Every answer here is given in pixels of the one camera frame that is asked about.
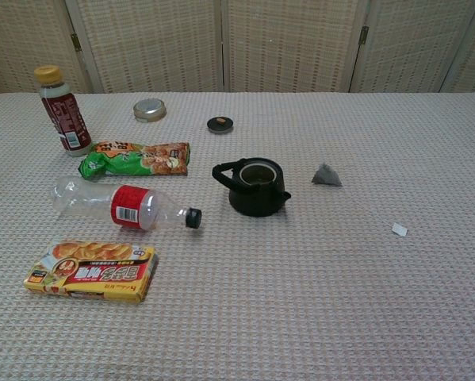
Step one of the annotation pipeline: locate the round metal jar lid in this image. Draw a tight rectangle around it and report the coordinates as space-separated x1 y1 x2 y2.
132 98 168 124

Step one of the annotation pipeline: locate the black teapot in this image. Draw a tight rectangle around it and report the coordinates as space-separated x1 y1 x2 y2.
211 157 293 217

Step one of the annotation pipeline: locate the clear plastic bottle red label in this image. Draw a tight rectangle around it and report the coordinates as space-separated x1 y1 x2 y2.
52 175 203 232

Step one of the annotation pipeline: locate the beige woven tablecloth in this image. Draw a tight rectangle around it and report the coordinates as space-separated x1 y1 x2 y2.
0 91 475 381

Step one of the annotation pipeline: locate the woven rattan folding screen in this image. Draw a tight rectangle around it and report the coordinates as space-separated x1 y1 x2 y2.
0 0 475 95

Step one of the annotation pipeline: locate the yellow curry box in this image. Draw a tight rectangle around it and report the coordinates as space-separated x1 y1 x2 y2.
23 240 159 304

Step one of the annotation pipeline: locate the red-labelled sauce bottle yellow cap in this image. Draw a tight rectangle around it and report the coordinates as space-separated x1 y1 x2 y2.
33 64 94 158

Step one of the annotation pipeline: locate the green snack packet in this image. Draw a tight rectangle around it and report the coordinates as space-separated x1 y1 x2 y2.
77 140 192 181

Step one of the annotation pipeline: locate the black teapot lid orange knob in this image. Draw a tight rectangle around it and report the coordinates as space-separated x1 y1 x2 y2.
206 115 235 136

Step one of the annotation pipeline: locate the grey pyramid tea bag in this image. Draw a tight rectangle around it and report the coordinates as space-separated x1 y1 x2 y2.
311 161 343 188

